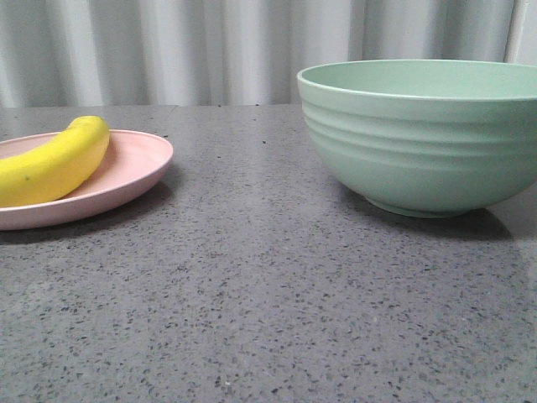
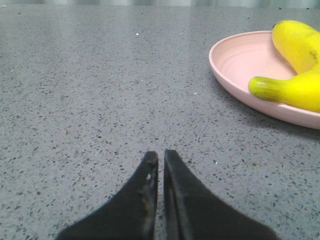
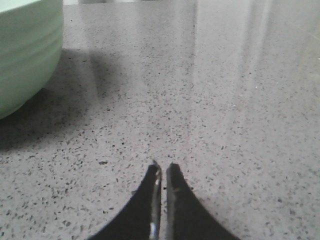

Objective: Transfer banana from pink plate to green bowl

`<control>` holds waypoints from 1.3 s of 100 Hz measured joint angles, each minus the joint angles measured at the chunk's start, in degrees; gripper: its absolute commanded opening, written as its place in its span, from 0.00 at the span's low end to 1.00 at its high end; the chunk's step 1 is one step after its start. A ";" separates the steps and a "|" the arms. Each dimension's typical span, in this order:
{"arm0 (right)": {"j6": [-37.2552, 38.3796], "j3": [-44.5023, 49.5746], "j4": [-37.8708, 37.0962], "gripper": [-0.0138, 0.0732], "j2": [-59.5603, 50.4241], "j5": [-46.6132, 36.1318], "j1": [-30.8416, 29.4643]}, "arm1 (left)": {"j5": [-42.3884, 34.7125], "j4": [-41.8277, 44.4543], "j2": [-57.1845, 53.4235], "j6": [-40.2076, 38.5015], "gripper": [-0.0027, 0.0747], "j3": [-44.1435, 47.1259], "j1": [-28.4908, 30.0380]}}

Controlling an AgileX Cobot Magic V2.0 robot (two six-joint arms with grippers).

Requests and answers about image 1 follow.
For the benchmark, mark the pink plate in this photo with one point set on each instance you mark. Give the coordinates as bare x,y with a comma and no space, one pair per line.
134,163

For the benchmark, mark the green ribbed bowl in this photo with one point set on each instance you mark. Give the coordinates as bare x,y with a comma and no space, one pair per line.
424,138

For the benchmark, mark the white pleated curtain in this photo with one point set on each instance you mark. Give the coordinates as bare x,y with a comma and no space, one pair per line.
96,53

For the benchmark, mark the yellow banana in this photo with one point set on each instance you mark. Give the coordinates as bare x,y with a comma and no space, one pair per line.
54,169

